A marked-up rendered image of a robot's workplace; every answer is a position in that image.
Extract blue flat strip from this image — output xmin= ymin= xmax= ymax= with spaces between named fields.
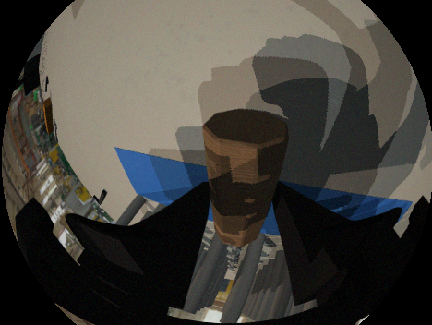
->
xmin=115 ymin=148 xmax=413 ymax=236

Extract orange rectangular bar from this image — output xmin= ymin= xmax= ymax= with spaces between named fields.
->
xmin=43 ymin=98 xmax=54 ymax=136

